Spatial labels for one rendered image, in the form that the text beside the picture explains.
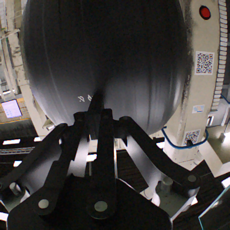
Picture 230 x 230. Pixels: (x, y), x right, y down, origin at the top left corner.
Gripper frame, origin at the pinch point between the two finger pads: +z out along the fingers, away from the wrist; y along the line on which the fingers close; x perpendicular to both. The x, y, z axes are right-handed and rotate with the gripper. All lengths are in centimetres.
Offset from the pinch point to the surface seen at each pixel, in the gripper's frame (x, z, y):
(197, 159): -76, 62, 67
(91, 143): -41, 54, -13
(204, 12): 19.5, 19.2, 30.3
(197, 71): 1.2, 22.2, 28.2
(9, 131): -461, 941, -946
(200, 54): 6.4, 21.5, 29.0
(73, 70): 5.7, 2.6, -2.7
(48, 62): 7.4, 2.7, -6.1
